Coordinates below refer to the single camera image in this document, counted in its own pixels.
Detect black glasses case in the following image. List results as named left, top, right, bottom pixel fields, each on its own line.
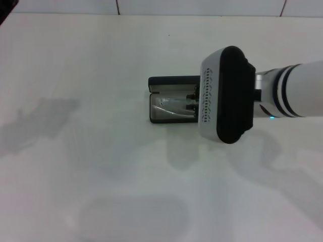
left=148, top=76, right=202, bottom=125

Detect clear transparent glasses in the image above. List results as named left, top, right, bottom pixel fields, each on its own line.
left=151, top=95, right=201, bottom=119

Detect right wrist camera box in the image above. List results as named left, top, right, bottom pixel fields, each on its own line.
left=200, top=45, right=257, bottom=145

